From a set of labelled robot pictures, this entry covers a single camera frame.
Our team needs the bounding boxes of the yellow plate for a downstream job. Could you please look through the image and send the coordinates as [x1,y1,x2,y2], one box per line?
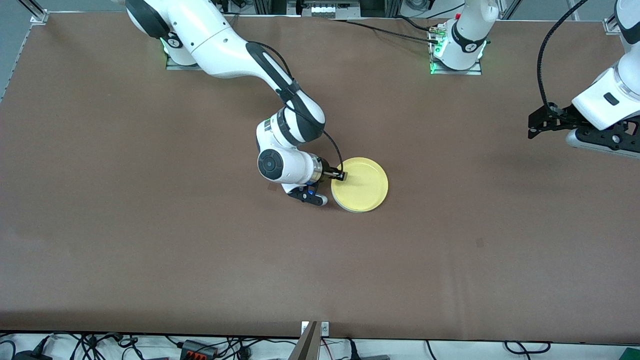
[331,157,389,212]

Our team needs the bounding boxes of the light green plate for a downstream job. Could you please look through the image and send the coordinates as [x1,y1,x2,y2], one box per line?
[334,199,387,214]

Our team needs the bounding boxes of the black box with orange connectors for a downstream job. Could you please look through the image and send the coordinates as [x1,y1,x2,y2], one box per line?
[180,340,219,359]

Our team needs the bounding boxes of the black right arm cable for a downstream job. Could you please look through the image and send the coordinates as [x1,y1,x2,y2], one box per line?
[255,42,346,174]

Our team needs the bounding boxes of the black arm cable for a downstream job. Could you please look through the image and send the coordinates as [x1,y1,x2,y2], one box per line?
[255,42,346,174]
[537,0,589,114]

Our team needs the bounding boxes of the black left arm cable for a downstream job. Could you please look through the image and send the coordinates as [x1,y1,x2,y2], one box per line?
[537,0,589,114]

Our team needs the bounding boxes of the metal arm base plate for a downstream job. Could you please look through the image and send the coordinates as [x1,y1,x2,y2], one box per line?
[166,50,206,71]
[430,30,483,76]

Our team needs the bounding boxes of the long black table cable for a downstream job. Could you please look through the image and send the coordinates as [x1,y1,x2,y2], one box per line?
[327,19,442,45]

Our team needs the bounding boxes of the short black table cable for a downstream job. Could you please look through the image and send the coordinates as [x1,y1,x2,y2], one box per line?
[395,15,433,32]

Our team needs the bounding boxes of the grey camera stand post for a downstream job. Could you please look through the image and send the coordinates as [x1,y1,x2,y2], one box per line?
[288,321,319,360]

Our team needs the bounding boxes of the aluminium frame rack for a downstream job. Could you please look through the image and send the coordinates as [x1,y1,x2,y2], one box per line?
[254,0,403,19]

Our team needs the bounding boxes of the black looped floor cable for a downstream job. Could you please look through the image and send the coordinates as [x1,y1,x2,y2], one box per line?
[504,341,552,355]

